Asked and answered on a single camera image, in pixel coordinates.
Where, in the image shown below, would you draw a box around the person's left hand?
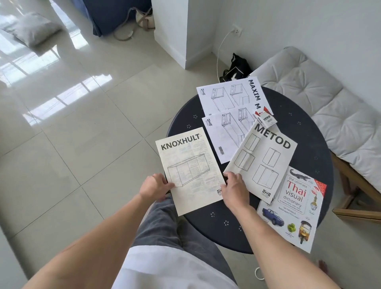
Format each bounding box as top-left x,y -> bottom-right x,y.
139,173 -> 176,203

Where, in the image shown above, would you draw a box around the person's right hand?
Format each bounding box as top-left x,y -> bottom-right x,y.
221,171 -> 252,212

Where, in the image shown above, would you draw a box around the cream cabinet assembly booklet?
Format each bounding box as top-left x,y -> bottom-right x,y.
155,127 -> 227,217

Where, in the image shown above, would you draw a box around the person's left forearm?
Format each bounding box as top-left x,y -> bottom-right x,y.
22,194 -> 149,289

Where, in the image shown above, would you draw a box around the person's right forearm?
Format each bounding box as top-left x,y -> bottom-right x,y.
234,204 -> 341,289

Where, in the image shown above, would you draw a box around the white four-cabinet assembly booklet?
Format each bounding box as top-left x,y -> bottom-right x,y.
223,120 -> 298,205

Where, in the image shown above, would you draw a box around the grey jeans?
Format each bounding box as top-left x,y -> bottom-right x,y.
131,194 -> 239,286

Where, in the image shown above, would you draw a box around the white drawer assembly booklet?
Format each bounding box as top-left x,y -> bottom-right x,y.
201,107 -> 259,164
196,77 -> 270,117

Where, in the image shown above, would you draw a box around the illustrated visual dictionary book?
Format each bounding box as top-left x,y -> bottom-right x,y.
257,166 -> 327,254

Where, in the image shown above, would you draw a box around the small white red box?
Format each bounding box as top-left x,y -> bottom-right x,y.
254,108 -> 278,127

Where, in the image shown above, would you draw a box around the white shirt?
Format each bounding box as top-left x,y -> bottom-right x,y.
112,246 -> 240,289

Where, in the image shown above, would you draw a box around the round dark table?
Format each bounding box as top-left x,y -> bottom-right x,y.
166,86 -> 334,254

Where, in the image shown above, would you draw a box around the black bag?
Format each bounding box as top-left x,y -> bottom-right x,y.
219,53 -> 253,83

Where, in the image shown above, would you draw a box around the wooden bench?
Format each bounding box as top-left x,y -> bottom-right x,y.
330,152 -> 381,224

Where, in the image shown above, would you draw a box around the white tufted bench cushion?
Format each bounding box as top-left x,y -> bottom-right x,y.
248,46 -> 381,194

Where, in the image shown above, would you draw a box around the blue bed cover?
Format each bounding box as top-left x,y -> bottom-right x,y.
73,0 -> 152,38

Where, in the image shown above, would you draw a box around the grey floor pillow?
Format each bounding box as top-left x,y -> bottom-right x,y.
12,12 -> 63,48

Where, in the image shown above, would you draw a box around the white power cable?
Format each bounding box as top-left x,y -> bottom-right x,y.
216,29 -> 236,82

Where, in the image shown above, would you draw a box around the beige bag with rope straps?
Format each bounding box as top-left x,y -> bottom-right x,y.
113,6 -> 156,41

